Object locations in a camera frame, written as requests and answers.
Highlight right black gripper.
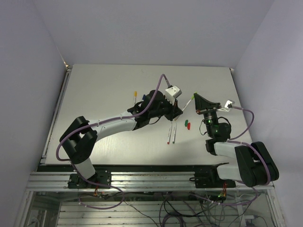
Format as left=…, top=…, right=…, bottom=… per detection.
left=194, top=94, right=221, bottom=137

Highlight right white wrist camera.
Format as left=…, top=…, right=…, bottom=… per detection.
left=218, top=100, right=235, bottom=112

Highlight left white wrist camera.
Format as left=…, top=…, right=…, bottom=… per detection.
left=164, top=86, right=182, bottom=105

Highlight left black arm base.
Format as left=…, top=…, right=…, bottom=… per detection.
left=68, top=169, right=112, bottom=189

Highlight yellow whiteboard marker pen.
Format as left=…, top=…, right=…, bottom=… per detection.
left=174, top=96, right=194, bottom=121

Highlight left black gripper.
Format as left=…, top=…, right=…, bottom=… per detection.
left=150, top=96, right=183, bottom=122

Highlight orange whiteboard marker pen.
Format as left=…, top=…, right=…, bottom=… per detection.
left=134, top=91, right=137, bottom=105

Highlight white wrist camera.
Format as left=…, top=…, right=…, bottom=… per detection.
left=218, top=100, right=235, bottom=112
left=164, top=86, right=182, bottom=105

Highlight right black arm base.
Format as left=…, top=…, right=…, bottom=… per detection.
left=189, top=163, right=236, bottom=189

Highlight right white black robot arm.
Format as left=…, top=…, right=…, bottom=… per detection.
left=194, top=94, right=280, bottom=187

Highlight green whiteboard marker pen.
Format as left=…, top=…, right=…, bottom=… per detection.
left=172, top=125, right=177, bottom=144

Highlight red whiteboard marker pen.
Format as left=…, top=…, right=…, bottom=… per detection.
left=167, top=124, right=172, bottom=144

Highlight aluminium frame rail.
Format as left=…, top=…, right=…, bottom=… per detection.
left=26, top=171, right=275, bottom=192

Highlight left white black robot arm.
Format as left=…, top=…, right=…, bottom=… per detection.
left=58, top=86, right=183, bottom=188

